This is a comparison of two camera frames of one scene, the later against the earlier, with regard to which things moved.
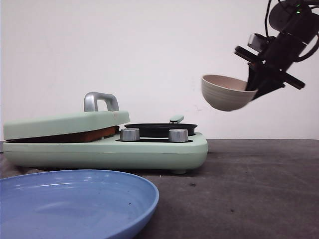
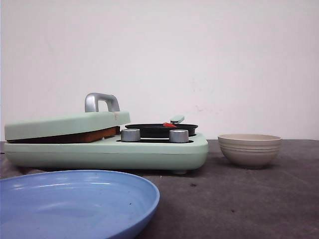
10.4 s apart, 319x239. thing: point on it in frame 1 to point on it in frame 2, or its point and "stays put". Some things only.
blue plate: [74, 204] stays put
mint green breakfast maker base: [152, 152] stays put
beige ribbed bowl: [225, 92] to [250, 151]
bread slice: [105, 132] stays put
